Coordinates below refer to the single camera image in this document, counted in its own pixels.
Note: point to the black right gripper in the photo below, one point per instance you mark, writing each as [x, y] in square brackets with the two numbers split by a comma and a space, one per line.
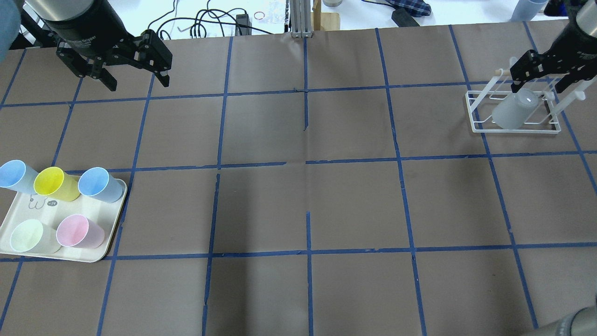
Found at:
[574, 45]

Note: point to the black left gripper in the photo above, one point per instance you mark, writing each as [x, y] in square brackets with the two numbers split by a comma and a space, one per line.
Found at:
[87, 29]

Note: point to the grey plastic cup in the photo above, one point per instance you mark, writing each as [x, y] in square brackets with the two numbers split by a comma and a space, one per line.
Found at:
[515, 109]

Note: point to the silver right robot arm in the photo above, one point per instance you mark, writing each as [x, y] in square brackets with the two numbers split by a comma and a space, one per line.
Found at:
[586, 17]

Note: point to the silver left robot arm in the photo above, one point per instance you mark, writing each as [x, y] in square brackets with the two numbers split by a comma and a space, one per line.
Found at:
[91, 36]

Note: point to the blue cup on desk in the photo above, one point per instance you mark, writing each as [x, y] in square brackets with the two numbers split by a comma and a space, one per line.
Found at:
[526, 10]

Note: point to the light blue cup middle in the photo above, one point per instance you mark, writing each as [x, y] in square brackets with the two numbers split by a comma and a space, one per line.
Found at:
[99, 184]

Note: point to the light blue cup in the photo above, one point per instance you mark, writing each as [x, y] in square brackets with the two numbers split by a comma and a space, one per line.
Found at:
[16, 175]
[99, 184]

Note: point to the yellow plastic cup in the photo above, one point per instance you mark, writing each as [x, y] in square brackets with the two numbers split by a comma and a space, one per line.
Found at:
[54, 183]

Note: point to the light blue cup far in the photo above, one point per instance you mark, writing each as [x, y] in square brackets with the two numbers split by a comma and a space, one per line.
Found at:
[16, 175]

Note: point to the pink plastic cup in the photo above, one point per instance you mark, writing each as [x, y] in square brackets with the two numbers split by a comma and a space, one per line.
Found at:
[79, 232]

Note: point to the pale green plastic cup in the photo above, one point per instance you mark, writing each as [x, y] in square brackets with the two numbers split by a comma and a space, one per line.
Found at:
[33, 236]

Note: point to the wooden dowel on rack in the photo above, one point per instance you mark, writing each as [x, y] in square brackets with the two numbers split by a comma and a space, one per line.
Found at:
[502, 72]

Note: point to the blue plaid folded umbrella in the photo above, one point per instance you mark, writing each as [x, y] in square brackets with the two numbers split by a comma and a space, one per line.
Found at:
[415, 8]

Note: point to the black power adapter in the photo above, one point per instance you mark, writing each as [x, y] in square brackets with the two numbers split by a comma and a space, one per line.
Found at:
[403, 19]

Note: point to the beige plastic tray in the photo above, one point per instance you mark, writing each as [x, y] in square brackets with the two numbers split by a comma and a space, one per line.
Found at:
[51, 212]

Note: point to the wooden mug tree stand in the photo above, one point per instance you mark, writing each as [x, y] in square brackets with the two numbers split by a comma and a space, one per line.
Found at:
[323, 21]

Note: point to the white wire cup rack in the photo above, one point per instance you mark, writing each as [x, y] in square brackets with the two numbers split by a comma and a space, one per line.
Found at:
[536, 108]

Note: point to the aluminium frame post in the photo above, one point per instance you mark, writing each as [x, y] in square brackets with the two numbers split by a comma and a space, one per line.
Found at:
[300, 25]

